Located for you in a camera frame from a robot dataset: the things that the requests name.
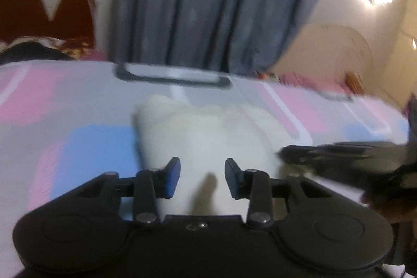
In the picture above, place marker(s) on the dark cloth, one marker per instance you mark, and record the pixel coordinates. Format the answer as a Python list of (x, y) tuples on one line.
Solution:
[(29, 53)]

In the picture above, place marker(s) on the pink cloth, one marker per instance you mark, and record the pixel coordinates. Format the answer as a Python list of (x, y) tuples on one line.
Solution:
[(309, 81)]

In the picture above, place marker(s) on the cream small cloth garment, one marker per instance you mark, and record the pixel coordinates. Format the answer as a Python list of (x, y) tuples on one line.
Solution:
[(208, 138)]

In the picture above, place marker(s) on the orange patterned cloth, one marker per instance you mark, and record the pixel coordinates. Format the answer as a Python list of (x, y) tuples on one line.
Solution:
[(354, 82)]

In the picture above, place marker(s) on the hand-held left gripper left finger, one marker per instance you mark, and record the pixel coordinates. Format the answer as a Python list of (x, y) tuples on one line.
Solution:
[(172, 177)]

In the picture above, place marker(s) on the patterned red pillow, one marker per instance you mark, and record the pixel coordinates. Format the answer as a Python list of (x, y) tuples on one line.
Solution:
[(76, 46)]

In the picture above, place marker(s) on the pink blue grey bed sheet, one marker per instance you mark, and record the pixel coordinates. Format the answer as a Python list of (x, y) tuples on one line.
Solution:
[(65, 108)]

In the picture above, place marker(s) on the red scalloped headboard white frame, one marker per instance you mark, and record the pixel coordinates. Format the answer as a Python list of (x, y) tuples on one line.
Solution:
[(71, 17)]

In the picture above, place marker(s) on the cream arched footboard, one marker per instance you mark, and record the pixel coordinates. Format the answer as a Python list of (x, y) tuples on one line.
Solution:
[(329, 50)]

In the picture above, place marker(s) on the grey-blue curtain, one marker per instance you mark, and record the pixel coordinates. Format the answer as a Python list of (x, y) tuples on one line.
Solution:
[(208, 4)]

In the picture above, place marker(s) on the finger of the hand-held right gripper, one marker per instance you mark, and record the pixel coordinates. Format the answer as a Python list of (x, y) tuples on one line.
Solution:
[(309, 158), (365, 145)]

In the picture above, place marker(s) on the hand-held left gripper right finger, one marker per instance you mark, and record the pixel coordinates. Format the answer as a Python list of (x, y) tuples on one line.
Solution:
[(232, 179)]

